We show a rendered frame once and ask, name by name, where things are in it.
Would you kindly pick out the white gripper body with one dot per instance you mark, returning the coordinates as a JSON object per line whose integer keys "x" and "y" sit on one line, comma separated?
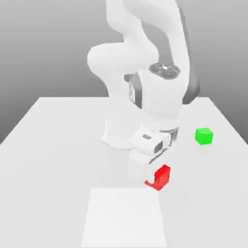
{"x": 138, "y": 164}

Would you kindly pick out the small red cube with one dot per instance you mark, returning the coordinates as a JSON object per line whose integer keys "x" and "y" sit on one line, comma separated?
{"x": 162, "y": 177}

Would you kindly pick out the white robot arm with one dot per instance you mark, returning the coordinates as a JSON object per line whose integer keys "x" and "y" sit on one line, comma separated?
{"x": 155, "y": 93}

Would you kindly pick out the small green cube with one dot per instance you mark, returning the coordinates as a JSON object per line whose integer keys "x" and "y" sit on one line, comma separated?
{"x": 203, "y": 136}

